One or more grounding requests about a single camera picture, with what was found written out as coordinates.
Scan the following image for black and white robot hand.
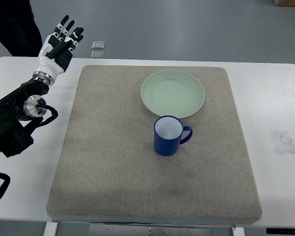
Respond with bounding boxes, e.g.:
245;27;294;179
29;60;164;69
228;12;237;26
32;15;84;86

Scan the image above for blue enamel mug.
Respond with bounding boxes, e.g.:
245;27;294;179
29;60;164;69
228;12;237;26
153;116;193;156

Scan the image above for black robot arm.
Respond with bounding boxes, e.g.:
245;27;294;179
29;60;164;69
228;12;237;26
0;79;58;157

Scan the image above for upper floor socket plate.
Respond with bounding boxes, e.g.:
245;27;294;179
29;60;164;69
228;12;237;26
91;41;105;49

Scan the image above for light green plate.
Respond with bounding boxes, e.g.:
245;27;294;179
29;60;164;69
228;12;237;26
141;69;206;118

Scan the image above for dark clothed person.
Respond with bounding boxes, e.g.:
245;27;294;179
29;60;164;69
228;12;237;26
0;0;42;57

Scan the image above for beige felt mat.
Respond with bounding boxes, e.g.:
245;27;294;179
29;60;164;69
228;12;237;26
47;65;262;225

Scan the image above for cardboard box corner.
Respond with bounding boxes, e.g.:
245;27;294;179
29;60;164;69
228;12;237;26
273;0;295;7

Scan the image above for black control panel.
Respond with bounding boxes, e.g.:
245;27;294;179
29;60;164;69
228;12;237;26
266;228;295;235

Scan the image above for metal table frame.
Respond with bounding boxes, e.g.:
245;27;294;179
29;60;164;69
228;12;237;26
43;222;246;236

